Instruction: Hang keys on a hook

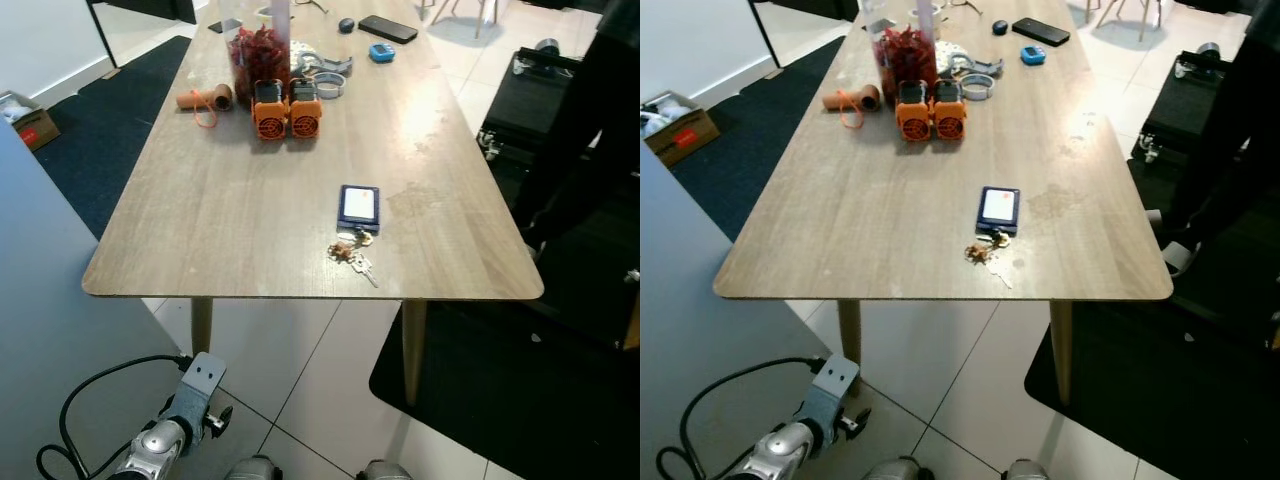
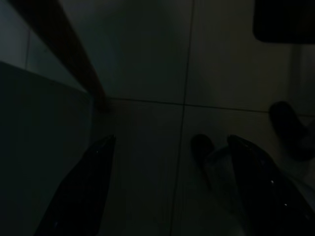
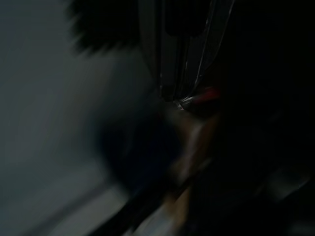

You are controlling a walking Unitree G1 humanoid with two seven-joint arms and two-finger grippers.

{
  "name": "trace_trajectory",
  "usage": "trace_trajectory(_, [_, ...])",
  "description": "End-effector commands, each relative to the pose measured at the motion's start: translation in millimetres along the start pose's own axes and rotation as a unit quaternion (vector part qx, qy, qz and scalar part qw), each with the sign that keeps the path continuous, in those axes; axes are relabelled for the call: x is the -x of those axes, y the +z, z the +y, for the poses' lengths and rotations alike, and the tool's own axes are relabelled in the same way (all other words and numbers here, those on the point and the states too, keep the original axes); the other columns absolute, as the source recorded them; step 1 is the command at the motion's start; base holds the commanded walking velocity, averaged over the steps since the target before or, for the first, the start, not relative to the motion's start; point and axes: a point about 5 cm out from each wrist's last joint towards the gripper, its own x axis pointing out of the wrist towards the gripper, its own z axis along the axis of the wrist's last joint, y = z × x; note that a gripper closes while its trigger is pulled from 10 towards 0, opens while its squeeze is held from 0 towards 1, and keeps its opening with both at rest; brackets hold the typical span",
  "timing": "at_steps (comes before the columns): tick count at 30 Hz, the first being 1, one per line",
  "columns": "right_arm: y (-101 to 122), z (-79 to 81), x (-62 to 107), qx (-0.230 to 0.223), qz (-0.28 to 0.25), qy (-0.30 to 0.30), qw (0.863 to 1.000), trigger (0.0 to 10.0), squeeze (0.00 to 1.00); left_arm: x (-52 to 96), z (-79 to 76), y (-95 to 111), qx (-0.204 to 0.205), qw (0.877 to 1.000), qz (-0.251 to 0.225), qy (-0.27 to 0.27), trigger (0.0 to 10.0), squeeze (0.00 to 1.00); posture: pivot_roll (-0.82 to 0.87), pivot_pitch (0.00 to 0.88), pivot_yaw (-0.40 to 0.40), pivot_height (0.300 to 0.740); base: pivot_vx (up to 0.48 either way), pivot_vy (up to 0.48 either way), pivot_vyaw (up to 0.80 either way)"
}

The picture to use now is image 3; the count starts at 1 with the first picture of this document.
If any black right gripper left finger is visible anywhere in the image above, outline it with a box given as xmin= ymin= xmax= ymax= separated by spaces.
xmin=139 ymin=0 xmax=184 ymax=103

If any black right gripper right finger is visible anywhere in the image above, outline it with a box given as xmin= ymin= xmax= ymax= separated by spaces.
xmin=173 ymin=0 xmax=235 ymax=111

